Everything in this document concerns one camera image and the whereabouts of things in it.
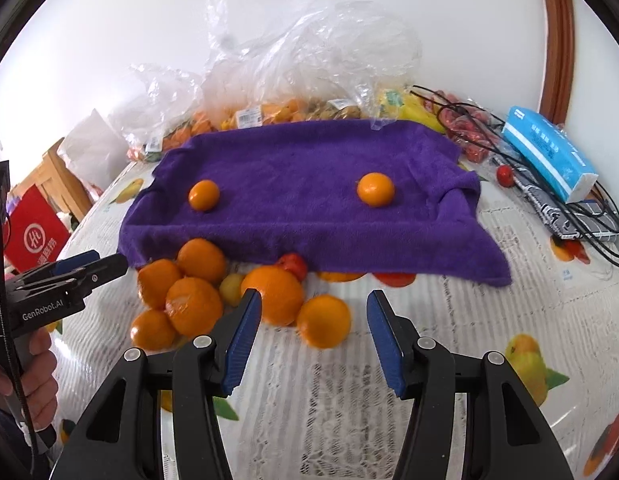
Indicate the black-and-white patterned pouch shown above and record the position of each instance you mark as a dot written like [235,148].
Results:
[544,205]

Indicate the wooden chair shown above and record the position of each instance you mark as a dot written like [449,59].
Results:
[59,180]

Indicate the brown wooden door frame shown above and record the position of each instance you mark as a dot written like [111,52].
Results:
[559,45]

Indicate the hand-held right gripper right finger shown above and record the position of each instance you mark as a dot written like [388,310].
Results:
[384,340]

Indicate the blue tissue pack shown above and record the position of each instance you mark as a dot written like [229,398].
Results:
[549,155]

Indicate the clear bag of brown fruits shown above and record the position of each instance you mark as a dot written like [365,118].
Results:
[339,109]

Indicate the red round fruit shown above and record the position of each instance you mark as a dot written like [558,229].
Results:
[294,264]

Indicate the red box with logo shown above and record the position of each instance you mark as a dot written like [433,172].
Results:
[37,235]

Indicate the clear bag of mandarins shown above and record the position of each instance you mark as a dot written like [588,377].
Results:
[154,95]

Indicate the large mandarin orange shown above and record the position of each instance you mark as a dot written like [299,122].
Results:
[282,292]

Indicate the small yellow-green fruit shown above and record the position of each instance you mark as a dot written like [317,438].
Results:
[232,289]

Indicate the purple towel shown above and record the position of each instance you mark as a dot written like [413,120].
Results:
[289,170]

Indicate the large empty clear plastic bag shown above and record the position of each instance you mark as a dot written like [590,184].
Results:
[314,45]

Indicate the clear bag of kumquats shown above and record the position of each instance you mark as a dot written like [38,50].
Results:
[279,110]

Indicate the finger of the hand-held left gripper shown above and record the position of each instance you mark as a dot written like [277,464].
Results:
[74,262]
[104,267]

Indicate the white plastic bag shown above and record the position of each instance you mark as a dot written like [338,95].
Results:
[89,145]

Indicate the person's left hand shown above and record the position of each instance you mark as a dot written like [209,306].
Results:
[37,365]

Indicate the clear bag of cherry tomatoes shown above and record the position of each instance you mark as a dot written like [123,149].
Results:
[464,125]

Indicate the small red fruit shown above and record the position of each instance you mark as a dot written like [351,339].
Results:
[504,175]

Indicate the yellow banana bunch in bag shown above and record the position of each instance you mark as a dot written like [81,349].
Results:
[409,107]

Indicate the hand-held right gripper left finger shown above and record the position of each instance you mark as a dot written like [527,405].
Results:
[242,340]

